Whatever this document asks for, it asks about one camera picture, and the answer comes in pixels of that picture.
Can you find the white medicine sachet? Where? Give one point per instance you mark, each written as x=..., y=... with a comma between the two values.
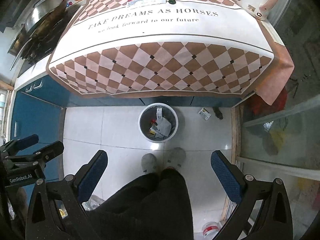
x=163, y=128

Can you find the black trousers leg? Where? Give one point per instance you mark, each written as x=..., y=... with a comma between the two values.
x=153, y=206

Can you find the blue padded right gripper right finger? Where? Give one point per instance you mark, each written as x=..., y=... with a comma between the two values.
x=230, y=177

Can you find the red white tape roll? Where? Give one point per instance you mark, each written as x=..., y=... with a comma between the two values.
x=210, y=230

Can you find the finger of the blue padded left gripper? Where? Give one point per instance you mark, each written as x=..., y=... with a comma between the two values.
x=20, y=144

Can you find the grey slipper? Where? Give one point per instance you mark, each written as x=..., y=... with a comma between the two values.
x=149, y=163
x=175, y=158

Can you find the steel wok lid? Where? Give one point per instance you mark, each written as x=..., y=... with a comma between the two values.
x=40, y=11

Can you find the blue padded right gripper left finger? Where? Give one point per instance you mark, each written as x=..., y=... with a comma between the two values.
x=87, y=178

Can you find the checkered pink brown tablecloth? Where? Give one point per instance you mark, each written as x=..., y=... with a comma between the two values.
x=192, y=47

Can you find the white round trash bin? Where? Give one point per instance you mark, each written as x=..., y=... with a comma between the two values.
x=147, y=122

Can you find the long white medicine box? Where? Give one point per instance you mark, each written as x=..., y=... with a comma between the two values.
x=159, y=114

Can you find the printed booklet on floor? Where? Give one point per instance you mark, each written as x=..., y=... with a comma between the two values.
x=204, y=113

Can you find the grey left slipper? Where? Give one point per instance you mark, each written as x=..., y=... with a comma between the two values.
x=149, y=163

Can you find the grey right slipper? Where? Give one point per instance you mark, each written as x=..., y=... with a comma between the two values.
x=175, y=158

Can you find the steel pot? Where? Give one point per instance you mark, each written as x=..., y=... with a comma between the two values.
x=18, y=42

